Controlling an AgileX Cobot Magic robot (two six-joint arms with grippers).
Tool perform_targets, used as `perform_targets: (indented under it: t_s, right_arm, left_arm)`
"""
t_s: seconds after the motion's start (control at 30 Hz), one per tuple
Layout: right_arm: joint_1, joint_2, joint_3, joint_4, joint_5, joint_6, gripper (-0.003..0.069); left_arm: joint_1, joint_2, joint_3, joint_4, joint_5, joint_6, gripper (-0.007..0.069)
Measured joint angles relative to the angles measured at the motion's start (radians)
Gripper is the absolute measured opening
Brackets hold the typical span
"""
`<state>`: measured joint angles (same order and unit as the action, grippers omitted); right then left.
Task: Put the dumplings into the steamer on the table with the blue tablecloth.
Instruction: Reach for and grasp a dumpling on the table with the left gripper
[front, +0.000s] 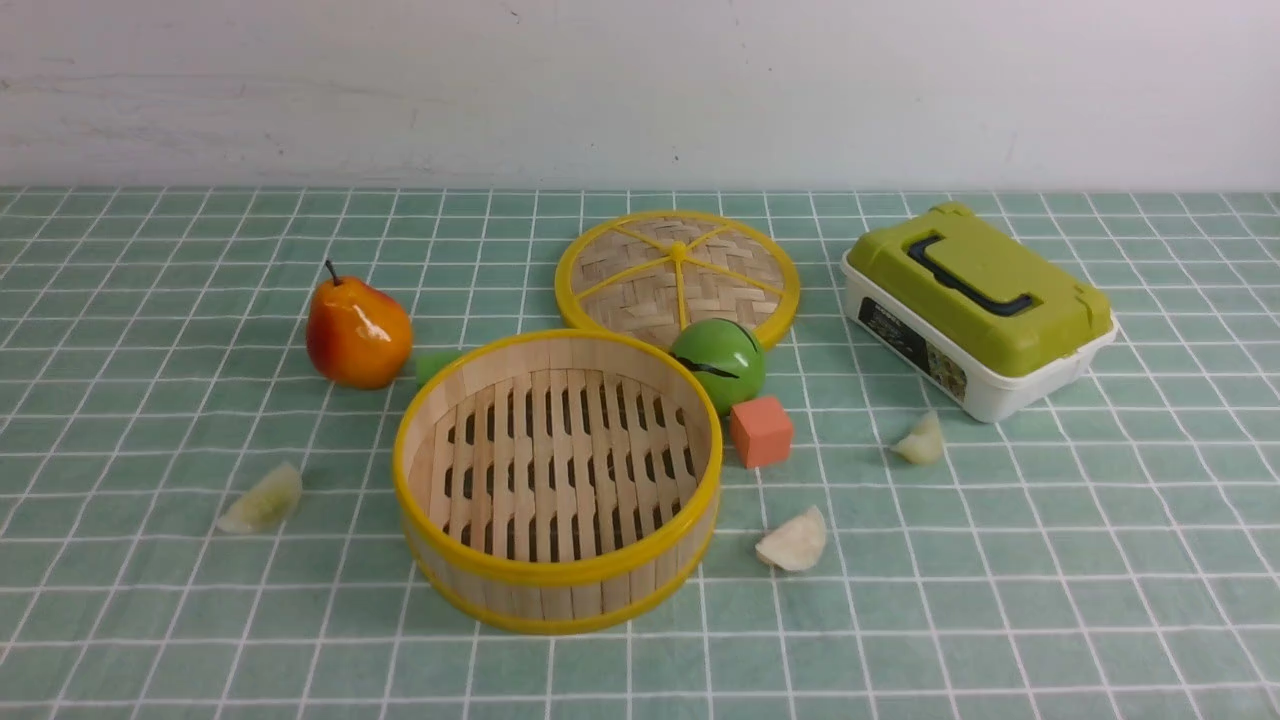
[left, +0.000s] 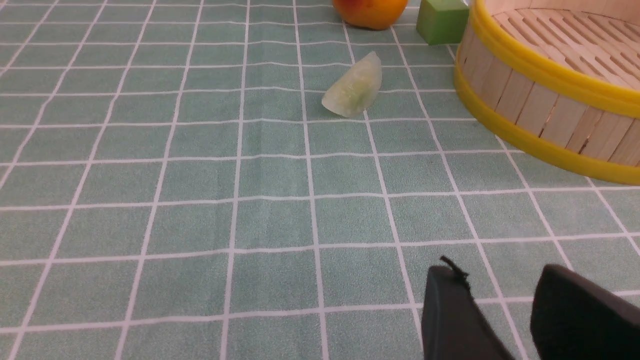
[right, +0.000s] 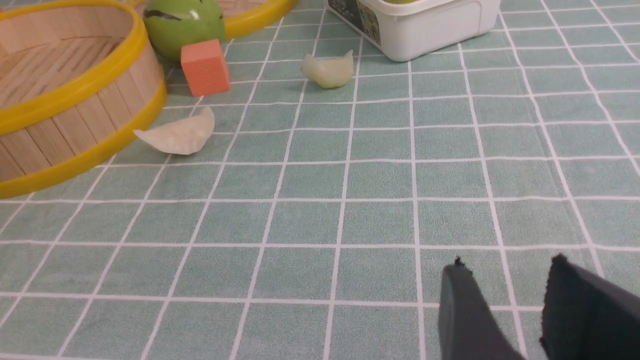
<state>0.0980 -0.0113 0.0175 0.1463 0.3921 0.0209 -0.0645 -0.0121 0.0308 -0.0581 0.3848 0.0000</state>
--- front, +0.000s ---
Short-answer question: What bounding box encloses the bamboo steamer tray yellow rim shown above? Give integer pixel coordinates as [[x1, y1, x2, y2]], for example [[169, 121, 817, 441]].
[[392, 329, 723, 634]]

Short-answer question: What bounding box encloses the white dumpling front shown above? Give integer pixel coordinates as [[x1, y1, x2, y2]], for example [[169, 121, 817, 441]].
[[755, 506, 828, 573]]

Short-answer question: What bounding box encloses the pale green dumpling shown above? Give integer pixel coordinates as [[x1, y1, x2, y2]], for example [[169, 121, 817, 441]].
[[215, 462, 303, 536]]

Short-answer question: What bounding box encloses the woven bamboo steamer lid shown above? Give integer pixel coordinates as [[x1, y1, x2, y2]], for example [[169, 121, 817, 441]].
[[554, 210, 801, 348]]

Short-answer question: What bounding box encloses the green toy apple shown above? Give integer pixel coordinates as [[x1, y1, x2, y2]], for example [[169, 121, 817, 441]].
[[669, 318, 765, 416]]

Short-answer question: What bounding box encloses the orange foam cube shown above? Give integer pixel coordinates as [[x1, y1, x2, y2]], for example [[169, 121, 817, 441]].
[[730, 396, 794, 469]]

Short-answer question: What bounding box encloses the small green block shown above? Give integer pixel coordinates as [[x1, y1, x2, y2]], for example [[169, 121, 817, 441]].
[[413, 348, 466, 387]]

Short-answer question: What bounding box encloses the orange red toy pear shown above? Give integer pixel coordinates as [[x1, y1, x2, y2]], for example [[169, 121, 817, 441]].
[[305, 259, 413, 389]]

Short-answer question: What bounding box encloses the green lid white storage box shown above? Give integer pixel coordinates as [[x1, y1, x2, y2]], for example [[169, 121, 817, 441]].
[[840, 201, 1117, 424]]

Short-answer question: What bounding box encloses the green checkered tablecloth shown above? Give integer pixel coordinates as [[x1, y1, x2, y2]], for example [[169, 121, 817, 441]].
[[1, 186, 1279, 719]]

